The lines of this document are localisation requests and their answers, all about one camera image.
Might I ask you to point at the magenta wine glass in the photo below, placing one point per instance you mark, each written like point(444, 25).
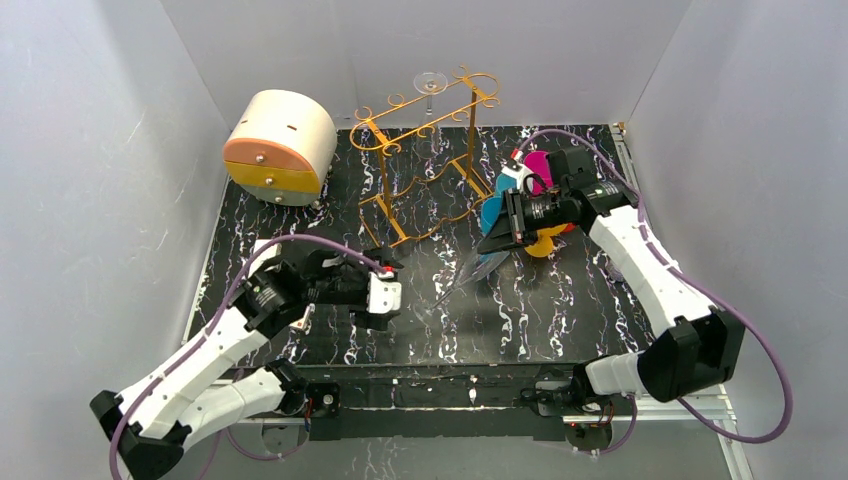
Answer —
point(537, 162)

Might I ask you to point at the yellow wine glass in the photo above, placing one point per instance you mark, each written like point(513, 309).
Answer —
point(544, 245)

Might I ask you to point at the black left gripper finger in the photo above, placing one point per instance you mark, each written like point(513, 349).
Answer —
point(384, 257)
point(373, 321)

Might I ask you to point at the small white red box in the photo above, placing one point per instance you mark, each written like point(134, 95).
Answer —
point(303, 322)

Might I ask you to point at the light blue wine glass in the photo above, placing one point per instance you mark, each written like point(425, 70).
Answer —
point(510, 178)

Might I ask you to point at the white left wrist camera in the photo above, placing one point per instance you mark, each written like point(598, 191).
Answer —
point(384, 292)

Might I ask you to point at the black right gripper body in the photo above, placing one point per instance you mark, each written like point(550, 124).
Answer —
point(514, 216)

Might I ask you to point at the round drawer storage box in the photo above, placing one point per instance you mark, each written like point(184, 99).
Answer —
point(281, 148)

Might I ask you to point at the clear wine glass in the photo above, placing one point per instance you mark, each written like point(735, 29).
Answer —
point(474, 268)
point(427, 138)

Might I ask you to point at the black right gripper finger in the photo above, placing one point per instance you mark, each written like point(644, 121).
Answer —
point(512, 206)
point(499, 238)

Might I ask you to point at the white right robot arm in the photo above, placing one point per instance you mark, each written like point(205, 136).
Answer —
point(696, 343)

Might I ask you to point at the small clear plastic cup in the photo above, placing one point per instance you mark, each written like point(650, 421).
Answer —
point(614, 273)

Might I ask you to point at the gold wire glass rack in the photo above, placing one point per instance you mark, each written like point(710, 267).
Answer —
point(416, 197)

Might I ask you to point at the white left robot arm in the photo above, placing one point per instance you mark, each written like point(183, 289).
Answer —
point(153, 423)

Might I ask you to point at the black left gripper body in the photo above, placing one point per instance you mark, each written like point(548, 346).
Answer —
point(361, 291)

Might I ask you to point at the small white card box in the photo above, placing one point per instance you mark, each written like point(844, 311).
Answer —
point(263, 250)

